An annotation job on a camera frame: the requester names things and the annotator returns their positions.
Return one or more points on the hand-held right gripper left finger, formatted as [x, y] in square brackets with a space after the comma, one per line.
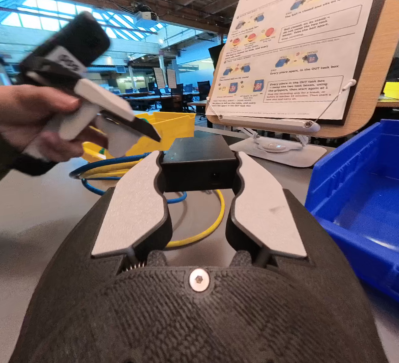
[131, 207]

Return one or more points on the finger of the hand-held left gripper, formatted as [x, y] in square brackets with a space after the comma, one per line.
[120, 141]
[106, 101]

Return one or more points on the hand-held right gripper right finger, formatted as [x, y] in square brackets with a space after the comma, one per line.
[265, 210]

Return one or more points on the yellow plastic bin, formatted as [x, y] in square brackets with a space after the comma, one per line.
[174, 129]

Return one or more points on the black network switch box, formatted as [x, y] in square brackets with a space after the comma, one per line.
[199, 154]

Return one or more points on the blue plastic bin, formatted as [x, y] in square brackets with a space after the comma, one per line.
[352, 194]

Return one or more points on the person's left hand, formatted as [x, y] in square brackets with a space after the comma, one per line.
[28, 110]

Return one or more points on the white notice board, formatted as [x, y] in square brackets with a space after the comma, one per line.
[171, 78]
[159, 78]

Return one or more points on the ceiling projector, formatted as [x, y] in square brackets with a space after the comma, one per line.
[146, 19]

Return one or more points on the background wooden desk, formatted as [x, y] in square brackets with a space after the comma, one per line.
[196, 103]

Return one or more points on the black office chair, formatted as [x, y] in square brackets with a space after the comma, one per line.
[203, 90]

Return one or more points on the black monitor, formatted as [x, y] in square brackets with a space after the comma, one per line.
[216, 56]

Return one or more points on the printed instruction sheet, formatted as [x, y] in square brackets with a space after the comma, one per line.
[296, 57]

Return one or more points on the instruction sheet on wooden stand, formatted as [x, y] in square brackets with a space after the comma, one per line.
[371, 95]

